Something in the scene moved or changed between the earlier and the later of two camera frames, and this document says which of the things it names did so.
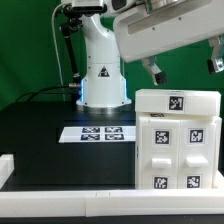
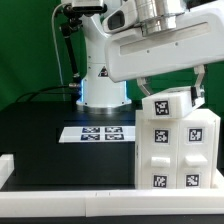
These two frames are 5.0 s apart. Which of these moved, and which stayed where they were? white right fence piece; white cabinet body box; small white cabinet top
Moved: small white cabinet top
Stayed: white cabinet body box; white right fence piece
